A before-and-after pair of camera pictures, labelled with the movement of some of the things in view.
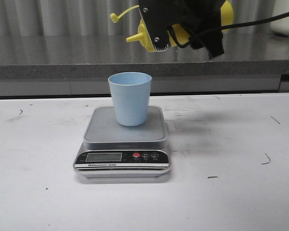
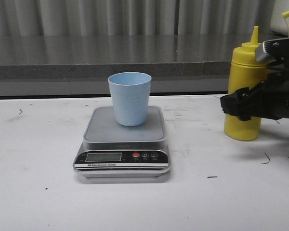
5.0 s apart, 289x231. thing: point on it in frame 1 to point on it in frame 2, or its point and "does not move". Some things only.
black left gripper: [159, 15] to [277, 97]
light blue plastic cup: [131, 92] does not move
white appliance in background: [287, 25] does not move
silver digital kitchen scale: [111, 150] does not move
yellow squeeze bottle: [178, 34] to [245, 70]
